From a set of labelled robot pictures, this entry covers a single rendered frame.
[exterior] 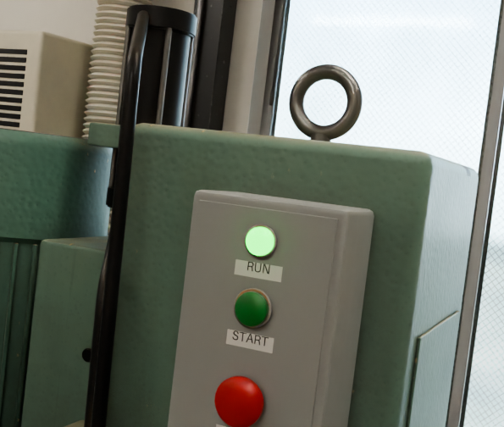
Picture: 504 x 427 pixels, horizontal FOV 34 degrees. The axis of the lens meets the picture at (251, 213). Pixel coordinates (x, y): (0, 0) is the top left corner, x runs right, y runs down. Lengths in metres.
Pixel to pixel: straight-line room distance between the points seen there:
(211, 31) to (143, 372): 1.71
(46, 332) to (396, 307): 0.30
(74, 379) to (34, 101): 1.68
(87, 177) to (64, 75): 1.66
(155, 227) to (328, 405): 0.18
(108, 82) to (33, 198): 1.60
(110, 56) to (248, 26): 0.38
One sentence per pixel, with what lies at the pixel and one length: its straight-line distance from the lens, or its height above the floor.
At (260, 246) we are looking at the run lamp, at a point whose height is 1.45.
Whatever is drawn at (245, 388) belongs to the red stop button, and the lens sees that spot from 0.49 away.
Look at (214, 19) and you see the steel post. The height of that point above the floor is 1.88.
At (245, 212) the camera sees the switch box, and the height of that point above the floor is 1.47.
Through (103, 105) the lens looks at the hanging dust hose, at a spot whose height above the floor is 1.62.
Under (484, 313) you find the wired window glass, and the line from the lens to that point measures 2.06.
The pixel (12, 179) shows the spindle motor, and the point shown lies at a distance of 0.71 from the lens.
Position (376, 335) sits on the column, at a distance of 0.53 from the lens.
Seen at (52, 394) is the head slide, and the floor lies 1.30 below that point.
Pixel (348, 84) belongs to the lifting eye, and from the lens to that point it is 0.65.
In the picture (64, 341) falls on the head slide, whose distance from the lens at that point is 0.68.
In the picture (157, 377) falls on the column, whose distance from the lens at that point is 0.60.
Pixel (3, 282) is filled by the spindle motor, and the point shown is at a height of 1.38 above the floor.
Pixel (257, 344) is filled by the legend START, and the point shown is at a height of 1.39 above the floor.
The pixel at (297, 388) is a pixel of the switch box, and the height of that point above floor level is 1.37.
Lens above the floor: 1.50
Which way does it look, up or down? 3 degrees down
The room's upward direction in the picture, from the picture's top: 7 degrees clockwise
